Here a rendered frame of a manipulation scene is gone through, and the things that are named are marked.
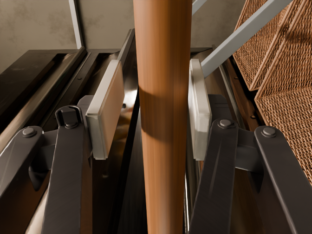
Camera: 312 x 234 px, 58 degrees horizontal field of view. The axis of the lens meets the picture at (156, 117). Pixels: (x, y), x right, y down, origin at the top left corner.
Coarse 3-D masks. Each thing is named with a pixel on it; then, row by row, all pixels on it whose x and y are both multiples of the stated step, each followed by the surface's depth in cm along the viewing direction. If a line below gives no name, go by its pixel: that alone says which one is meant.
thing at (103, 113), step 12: (108, 72) 18; (120, 72) 19; (108, 84) 16; (120, 84) 19; (96, 96) 15; (108, 96) 15; (120, 96) 19; (96, 108) 14; (108, 108) 15; (120, 108) 19; (96, 120) 14; (108, 120) 15; (96, 132) 14; (108, 132) 15; (96, 144) 15; (108, 144) 15; (96, 156) 15
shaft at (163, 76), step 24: (144, 0) 13; (168, 0) 13; (192, 0) 14; (144, 24) 14; (168, 24) 14; (144, 48) 14; (168, 48) 14; (144, 72) 15; (168, 72) 15; (144, 96) 16; (168, 96) 16; (144, 120) 17; (168, 120) 16; (144, 144) 18; (168, 144) 18; (144, 168) 20; (168, 168) 19; (168, 192) 20; (168, 216) 21
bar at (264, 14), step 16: (272, 0) 48; (288, 0) 48; (256, 16) 50; (272, 16) 49; (240, 32) 51; (256, 32) 51; (224, 48) 53; (208, 64) 55; (192, 160) 35; (192, 176) 33; (192, 192) 31; (192, 208) 29
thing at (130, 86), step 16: (128, 48) 134; (128, 64) 127; (128, 80) 123; (128, 96) 119; (128, 112) 115; (128, 128) 112; (112, 144) 89; (96, 160) 73; (112, 160) 87; (96, 176) 72; (112, 176) 85; (96, 192) 71; (112, 192) 83; (96, 208) 69; (96, 224) 68
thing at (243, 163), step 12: (216, 96) 16; (216, 108) 15; (228, 108) 15; (240, 132) 13; (252, 132) 13; (240, 144) 13; (252, 144) 13; (240, 156) 13; (252, 156) 13; (240, 168) 13; (252, 168) 13
